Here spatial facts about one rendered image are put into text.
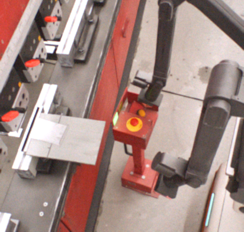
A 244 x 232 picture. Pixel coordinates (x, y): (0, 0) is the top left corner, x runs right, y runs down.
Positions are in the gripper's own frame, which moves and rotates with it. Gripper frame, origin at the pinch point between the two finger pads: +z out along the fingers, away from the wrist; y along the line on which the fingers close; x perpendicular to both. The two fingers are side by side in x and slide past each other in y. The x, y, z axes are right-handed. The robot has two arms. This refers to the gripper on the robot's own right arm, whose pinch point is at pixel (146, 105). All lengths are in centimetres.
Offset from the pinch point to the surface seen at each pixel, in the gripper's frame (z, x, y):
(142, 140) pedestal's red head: 3.5, 15.4, -4.4
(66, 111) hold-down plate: -2.4, 19.7, 30.8
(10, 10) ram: -55, 21, 49
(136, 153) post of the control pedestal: 38.1, 8.3, -6.8
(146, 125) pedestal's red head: 1.2, 8.9, -3.6
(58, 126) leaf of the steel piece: -13.1, 31.6, 28.9
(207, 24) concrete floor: 77, -142, -28
